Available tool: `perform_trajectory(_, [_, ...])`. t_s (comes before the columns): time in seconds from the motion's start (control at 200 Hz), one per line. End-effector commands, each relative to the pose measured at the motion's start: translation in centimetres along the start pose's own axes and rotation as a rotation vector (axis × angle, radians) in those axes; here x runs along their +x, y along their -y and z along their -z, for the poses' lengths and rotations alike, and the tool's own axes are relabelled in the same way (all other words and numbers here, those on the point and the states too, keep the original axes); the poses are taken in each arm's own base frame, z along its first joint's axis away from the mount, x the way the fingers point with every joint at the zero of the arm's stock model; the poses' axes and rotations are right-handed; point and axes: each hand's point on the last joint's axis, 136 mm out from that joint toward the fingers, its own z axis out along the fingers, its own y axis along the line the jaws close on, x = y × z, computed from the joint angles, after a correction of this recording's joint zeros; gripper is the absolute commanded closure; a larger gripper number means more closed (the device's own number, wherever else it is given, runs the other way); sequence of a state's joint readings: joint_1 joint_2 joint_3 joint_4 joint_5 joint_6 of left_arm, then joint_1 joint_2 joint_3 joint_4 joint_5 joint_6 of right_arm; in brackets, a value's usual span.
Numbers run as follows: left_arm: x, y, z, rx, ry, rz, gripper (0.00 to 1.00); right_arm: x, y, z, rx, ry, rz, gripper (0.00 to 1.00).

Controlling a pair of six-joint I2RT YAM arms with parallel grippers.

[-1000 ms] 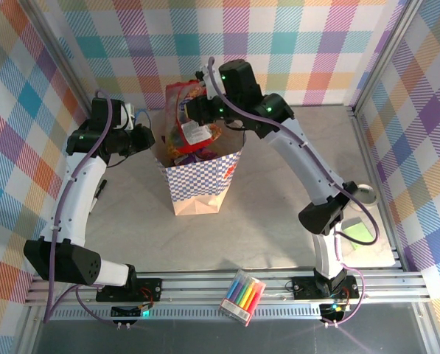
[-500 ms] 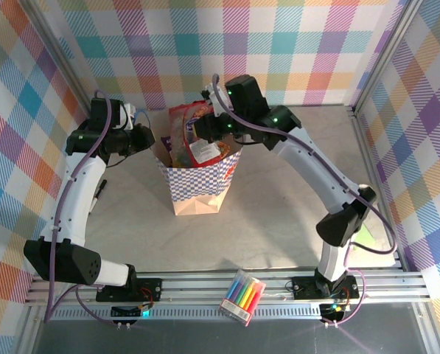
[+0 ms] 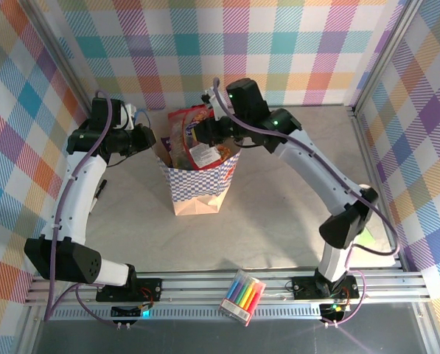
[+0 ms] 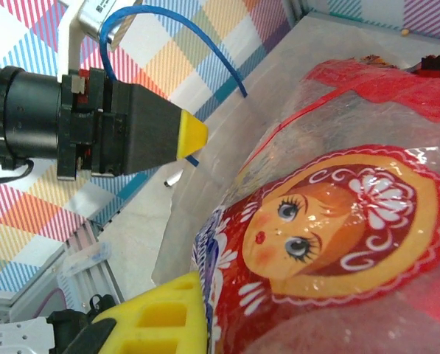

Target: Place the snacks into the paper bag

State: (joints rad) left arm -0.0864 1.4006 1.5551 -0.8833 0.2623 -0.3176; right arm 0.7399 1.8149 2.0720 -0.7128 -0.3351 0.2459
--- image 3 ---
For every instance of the purple snack bag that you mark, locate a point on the purple snack bag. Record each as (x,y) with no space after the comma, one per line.
(166,145)

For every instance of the red-edged clear snack bag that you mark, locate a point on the red-edged clear snack bag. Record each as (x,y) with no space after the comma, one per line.
(205,155)

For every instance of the blue checkered paper bag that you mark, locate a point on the blue checkered paper bag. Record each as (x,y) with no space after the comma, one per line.
(197,188)

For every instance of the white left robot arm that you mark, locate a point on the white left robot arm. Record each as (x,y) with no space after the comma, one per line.
(79,191)

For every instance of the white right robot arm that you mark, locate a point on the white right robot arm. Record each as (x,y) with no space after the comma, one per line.
(315,166)

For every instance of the black marker pen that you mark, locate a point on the black marker pen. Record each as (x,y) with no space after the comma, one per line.
(98,195)

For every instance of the clear tape roll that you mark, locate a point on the clear tape roll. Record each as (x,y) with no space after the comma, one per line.
(370,189)

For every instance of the small circuit board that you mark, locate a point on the small circuit board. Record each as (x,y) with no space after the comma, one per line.
(131,311)
(334,309)

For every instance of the green sticky note pad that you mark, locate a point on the green sticky note pad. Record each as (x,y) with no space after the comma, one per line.
(367,237)

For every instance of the slotted metal strip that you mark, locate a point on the slotted metal strip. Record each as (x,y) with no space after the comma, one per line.
(190,313)

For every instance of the box of coloured markers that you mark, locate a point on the box of coloured markers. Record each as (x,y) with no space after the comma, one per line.
(243,295)

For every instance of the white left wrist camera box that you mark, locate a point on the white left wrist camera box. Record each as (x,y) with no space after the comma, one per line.
(128,116)

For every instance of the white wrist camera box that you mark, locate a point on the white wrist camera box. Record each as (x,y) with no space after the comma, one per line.
(128,116)
(214,101)

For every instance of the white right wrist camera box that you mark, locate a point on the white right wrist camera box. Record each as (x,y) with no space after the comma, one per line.
(214,101)

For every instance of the aluminium frame post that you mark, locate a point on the aluminium frame post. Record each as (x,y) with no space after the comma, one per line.
(385,55)
(59,55)

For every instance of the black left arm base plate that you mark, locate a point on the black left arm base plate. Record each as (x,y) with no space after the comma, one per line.
(146,287)

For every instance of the aluminium frame rail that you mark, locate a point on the aluminium frame rail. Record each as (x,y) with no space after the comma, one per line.
(205,287)

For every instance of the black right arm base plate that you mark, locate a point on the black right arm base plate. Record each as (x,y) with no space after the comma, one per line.
(304,287)

